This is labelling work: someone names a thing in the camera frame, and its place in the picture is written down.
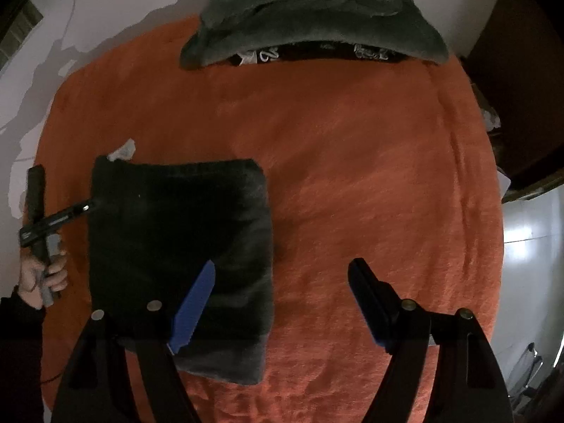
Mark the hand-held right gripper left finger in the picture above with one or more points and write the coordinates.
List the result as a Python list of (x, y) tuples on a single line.
[(194, 308)]

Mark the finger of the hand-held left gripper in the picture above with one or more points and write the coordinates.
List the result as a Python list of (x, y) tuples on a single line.
[(81, 209)]

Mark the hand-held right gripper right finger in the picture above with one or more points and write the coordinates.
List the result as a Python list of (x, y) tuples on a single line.
[(368, 313)]

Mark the black pants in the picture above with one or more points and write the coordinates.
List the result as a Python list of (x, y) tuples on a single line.
[(176, 211)]

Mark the person's left forearm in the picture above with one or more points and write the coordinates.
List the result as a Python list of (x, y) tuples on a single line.
[(17, 352)]

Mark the folded dark green clothes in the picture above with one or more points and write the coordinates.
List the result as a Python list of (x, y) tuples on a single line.
[(308, 17)]

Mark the person's left hand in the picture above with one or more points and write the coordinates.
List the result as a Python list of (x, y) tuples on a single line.
[(28, 280)]

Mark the orange fleece blanket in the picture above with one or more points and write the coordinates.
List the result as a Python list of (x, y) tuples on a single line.
[(352, 185)]

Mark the white crumpled cloth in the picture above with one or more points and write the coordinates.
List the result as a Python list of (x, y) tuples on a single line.
[(490, 116)]

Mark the brown wooden wardrobe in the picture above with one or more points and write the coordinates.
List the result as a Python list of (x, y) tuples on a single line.
[(522, 97)]

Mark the black printed garment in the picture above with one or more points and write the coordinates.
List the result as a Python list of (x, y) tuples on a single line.
[(317, 51)]

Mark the metal frame chair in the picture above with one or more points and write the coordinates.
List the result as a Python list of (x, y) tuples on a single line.
[(531, 353)]

